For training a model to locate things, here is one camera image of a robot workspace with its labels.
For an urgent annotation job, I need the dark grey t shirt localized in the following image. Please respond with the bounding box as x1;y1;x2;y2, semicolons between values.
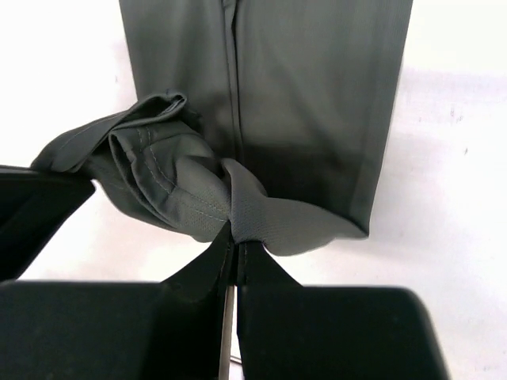
32;1;412;256

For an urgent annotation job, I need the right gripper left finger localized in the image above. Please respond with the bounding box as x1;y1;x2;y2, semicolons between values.
1;225;231;379

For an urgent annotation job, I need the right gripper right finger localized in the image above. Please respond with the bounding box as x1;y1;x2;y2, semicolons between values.
237;242;448;379

